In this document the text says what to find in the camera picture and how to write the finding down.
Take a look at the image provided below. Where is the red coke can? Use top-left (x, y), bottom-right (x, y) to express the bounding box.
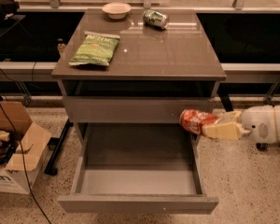
top-left (179, 109), bottom-right (219, 135)

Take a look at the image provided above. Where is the black table leg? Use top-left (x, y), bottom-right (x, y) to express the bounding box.
top-left (44, 119), bottom-right (73, 176)

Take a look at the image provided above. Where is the open grey bottom drawer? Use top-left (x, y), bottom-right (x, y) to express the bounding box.
top-left (58, 123), bottom-right (218, 214)

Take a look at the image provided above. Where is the green chip bag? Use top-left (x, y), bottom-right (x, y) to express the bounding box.
top-left (69, 31), bottom-right (120, 66)

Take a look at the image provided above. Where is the black cable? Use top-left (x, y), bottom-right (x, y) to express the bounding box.
top-left (0, 61), bottom-right (52, 224)

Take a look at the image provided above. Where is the cardboard box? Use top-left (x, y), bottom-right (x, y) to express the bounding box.
top-left (0, 101), bottom-right (51, 194)

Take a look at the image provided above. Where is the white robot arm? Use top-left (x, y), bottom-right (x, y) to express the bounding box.
top-left (203, 105), bottom-right (280, 144)

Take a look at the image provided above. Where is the grey drawer cabinet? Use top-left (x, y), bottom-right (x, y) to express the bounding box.
top-left (52, 9), bottom-right (226, 138)

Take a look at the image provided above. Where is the black office chair base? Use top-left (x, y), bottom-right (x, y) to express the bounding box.
top-left (256, 143), bottom-right (268, 151)

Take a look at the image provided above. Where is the green soda can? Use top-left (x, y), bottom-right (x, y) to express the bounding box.
top-left (143, 9), bottom-right (169, 29)

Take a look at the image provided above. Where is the closed grey upper drawer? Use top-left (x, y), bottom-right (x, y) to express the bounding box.
top-left (63, 96), bottom-right (214, 123)

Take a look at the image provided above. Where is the white bowl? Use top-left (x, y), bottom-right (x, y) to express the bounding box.
top-left (102, 2), bottom-right (132, 20)

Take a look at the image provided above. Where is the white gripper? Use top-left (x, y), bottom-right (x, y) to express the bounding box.
top-left (203, 105), bottom-right (276, 144)

